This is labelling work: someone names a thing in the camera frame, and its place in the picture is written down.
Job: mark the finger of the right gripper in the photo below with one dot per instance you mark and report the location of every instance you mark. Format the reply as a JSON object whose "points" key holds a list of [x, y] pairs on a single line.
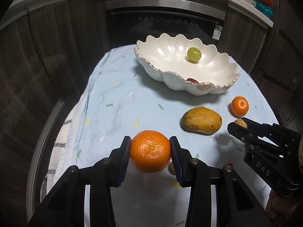
{"points": [[241, 133], [255, 127]]}

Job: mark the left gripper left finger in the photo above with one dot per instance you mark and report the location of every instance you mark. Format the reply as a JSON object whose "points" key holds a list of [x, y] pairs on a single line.
{"points": [[107, 173]]}

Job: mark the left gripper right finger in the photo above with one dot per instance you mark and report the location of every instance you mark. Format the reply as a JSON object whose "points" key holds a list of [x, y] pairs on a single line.
{"points": [[199, 177]]}

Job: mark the tan longan fruit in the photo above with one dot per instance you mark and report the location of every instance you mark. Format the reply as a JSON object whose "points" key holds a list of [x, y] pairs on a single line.
{"points": [[170, 168], [241, 122]]}

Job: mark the small tangerine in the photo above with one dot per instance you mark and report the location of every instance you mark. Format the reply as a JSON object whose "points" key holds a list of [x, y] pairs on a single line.
{"points": [[239, 106]]}

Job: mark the yellow brown mango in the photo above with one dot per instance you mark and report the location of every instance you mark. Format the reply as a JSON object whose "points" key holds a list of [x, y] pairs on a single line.
{"points": [[201, 120]]}

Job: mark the large orange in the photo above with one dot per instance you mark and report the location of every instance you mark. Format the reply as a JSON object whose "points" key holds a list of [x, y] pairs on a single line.
{"points": [[150, 151]]}

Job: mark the person's right hand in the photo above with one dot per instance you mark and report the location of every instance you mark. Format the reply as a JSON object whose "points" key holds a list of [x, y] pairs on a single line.
{"points": [[285, 209]]}

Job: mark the checkered cloth under tablecloth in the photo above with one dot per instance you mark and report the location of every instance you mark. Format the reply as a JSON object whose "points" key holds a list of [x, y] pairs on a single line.
{"points": [[52, 175]]}

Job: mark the light blue patterned tablecloth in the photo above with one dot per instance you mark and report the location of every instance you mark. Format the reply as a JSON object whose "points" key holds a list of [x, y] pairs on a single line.
{"points": [[122, 100]]}

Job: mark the red cherry tomato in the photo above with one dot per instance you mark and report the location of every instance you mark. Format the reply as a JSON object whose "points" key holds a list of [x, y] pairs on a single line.
{"points": [[192, 80]]}

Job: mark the green apple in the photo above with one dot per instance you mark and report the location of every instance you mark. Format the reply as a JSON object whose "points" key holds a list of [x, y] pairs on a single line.
{"points": [[194, 55]]}

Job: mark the white scalloped ceramic bowl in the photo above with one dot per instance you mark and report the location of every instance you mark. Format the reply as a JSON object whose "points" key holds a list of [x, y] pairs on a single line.
{"points": [[164, 59]]}

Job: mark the teal snack bag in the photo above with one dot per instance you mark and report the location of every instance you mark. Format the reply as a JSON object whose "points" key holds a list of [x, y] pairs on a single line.
{"points": [[263, 8]]}

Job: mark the dark wood cabinet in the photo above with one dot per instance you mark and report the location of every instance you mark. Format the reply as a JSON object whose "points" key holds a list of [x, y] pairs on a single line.
{"points": [[47, 55]]}

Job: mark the black built-in dishwasher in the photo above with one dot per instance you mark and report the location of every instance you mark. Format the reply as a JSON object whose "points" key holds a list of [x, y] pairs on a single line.
{"points": [[127, 25]]}

